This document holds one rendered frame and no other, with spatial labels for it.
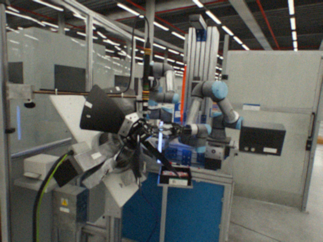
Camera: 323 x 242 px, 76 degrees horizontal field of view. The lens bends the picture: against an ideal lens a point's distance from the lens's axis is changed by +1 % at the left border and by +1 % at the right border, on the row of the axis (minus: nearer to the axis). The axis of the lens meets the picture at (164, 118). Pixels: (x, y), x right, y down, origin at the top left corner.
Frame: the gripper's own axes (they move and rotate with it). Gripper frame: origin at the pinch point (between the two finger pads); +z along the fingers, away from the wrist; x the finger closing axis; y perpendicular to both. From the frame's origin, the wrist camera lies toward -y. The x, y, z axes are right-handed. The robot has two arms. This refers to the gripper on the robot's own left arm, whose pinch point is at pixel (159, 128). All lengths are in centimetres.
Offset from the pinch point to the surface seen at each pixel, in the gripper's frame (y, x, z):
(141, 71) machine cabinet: -454, -24, -91
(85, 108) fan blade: 26, -18, 44
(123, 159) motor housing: 16.0, 11.8, 24.5
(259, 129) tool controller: 21, -6, -60
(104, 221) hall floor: -74, 126, 26
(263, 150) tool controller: 22, 9, -66
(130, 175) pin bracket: 17.7, 21.1, 20.9
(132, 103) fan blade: -2.4, -15.4, 17.9
